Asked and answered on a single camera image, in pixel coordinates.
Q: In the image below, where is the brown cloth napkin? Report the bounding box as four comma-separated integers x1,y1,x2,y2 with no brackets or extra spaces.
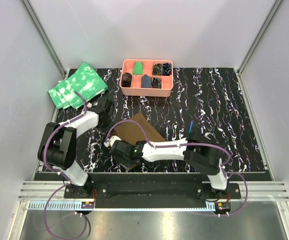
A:
109,112,165,164

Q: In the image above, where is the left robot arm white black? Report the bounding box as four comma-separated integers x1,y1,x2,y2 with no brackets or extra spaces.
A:
37,98,114,198

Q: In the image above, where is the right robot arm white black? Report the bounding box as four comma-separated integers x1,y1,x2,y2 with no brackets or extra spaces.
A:
107,132,231,198

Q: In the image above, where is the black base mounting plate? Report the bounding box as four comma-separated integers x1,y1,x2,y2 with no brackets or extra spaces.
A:
64,172,242,210

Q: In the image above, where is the green white patterned cloth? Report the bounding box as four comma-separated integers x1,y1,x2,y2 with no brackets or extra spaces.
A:
48,62,108,109

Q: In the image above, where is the dark brown rolled cloth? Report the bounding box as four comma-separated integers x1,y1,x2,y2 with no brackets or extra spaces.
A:
121,72,133,88

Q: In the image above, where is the pink compartment tray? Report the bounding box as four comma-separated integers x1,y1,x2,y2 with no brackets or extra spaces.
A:
119,59,174,98

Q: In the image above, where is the blue grey rolled cloth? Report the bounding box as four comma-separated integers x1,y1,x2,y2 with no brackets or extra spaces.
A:
141,74,152,88

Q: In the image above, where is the green rolled cloth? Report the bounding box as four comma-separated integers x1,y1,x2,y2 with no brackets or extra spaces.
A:
132,61,144,75

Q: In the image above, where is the black patterned rolled cloth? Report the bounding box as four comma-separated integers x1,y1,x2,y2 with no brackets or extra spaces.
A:
151,77,162,89

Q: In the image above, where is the black multicolour rolled cloth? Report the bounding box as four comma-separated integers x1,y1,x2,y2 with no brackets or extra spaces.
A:
152,63,163,76

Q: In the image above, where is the black blue rolled cloth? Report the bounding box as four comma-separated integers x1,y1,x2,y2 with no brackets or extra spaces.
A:
161,62,173,76

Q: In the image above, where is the black marble pattern mat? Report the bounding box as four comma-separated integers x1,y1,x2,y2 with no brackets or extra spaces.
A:
76,67,272,181

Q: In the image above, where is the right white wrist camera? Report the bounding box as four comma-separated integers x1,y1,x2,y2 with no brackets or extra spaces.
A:
103,135,121,148

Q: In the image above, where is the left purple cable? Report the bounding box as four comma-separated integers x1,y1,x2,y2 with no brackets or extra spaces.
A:
42,90,92,240

